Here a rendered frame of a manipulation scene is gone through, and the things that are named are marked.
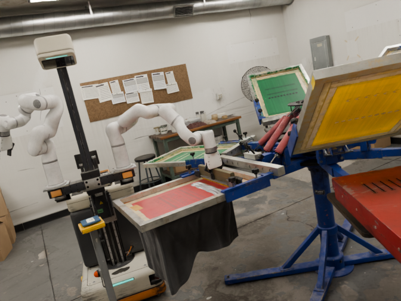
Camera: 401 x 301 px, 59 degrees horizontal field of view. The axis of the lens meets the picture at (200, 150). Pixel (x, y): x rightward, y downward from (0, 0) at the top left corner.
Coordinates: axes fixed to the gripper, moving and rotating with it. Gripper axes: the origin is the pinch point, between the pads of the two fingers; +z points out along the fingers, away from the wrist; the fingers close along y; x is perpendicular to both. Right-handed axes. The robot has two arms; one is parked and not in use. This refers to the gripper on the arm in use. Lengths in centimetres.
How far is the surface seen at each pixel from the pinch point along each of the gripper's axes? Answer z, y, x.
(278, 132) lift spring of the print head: -13, -56, -4
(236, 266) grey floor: 101, -31, -57
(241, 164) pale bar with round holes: -0.3, -21.4, -2.9
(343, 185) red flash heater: -9, -4, 95
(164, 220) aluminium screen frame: 4, 48, 29
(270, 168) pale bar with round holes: -1.8, -21.3, 27.4
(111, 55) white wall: -126, -56, -380
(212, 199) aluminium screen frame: 3.1, 19.8, 29.0
